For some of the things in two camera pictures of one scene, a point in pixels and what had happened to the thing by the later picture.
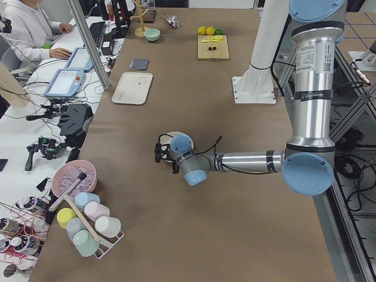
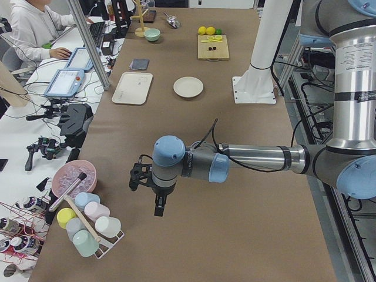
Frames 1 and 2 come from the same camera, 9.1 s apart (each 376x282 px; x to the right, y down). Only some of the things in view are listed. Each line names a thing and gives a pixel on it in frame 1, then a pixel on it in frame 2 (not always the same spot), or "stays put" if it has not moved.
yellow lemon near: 210,30 stays put
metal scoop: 173,20 stays put
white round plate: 167,138 -> 188,87
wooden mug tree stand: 140,32 stays put
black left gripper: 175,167 -> 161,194
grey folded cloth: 139,64 stays put
